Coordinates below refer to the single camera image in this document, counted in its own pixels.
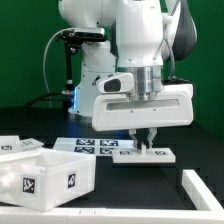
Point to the black camera on stand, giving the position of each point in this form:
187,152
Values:
73,39

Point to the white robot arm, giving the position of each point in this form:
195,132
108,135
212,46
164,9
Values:
125,44

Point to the white cabinet body box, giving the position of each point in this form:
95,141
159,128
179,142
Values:
43,179

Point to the white marker sheet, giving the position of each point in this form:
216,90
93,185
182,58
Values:
99,147

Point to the small white panel piece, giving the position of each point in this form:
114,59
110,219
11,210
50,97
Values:
30,144

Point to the white cabinet top block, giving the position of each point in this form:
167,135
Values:
9,144

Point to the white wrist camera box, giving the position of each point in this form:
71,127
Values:
118,83

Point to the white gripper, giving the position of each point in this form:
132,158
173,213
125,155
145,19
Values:
171,107

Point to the white door panel with knob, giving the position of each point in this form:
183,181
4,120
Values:
144,155

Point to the white L-shaped fence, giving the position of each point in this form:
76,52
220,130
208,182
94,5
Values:
208,211

